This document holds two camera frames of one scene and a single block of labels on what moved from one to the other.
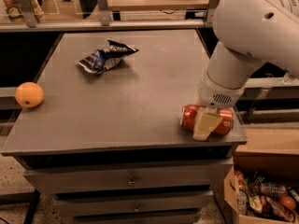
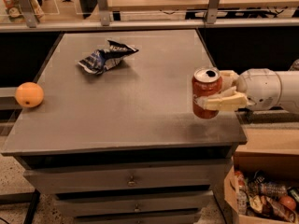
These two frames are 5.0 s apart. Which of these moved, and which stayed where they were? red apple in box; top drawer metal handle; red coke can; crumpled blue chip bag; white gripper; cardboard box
Moved: red coke can; white gripper
Stayed: red apple in box; top drawer metal handle; cardboard box; crumpled blue chip bag
